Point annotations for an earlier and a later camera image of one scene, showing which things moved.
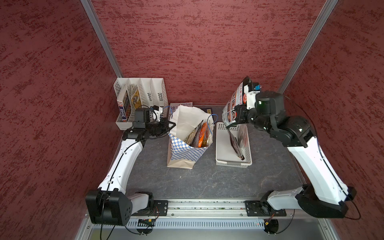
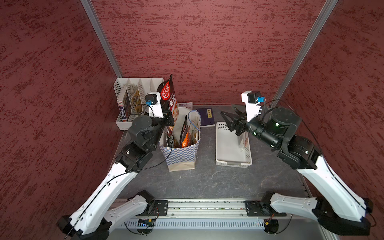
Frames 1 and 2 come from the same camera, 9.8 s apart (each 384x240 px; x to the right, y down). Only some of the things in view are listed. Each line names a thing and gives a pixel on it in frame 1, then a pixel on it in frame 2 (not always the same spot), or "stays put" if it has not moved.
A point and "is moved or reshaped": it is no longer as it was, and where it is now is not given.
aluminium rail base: (220, 214) stays put
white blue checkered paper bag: (191, 136) is moved or reshaped
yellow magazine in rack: (136, 99) stays put
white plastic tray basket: (226, 153) stays put
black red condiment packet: (236, 100) → (168, 98)
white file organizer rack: (133, 94) stays put
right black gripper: (241, 110) → (236, 120)
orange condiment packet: (202, 133) → (187, 140)
